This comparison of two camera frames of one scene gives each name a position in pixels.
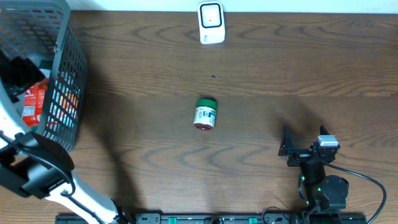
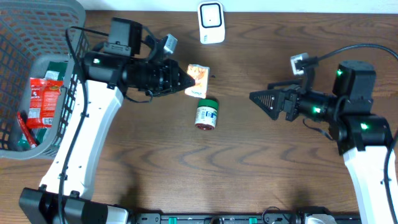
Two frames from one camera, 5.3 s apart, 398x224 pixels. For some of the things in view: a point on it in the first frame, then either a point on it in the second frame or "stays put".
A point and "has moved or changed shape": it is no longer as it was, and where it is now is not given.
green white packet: x=45 y=67 to x=55 y=71
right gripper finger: x=286 y=144 to x=268 y=100
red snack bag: x=33 y=102 has moved or changed shape
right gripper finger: x=323 y=131 to x=287 y=84
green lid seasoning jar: x=205 y=114 stays put
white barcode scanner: x=211 y=21 stays put
